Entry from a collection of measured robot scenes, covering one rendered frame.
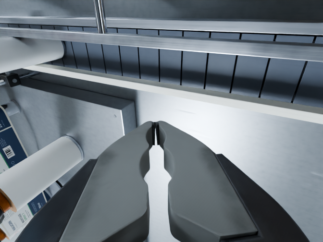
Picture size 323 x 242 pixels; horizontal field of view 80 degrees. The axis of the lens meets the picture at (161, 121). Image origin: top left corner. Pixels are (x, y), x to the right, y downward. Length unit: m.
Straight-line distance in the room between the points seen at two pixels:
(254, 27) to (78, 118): 0.42
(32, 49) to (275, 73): 0.38
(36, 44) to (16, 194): 0.31
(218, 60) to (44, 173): 0.45
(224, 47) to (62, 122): 0.48
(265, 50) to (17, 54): 0.36
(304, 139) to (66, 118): 0.52
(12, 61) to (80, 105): 0.16
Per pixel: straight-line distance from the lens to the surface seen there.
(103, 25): 0.27
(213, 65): 0.29
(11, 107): 0.73
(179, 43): 0.21
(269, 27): 0.28
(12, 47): 0.41
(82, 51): 0.42
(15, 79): 0.62
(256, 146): 0.40
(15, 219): 0.90
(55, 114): 0.59
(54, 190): 0.91
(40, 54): 0.43
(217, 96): 0.27
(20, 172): 0.54
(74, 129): 0.56
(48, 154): 0.56
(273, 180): 0.44
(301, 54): 0.20
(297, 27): 0.28
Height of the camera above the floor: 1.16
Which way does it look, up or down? 50 degrees down
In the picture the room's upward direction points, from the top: 135 degrees counter-clockwise
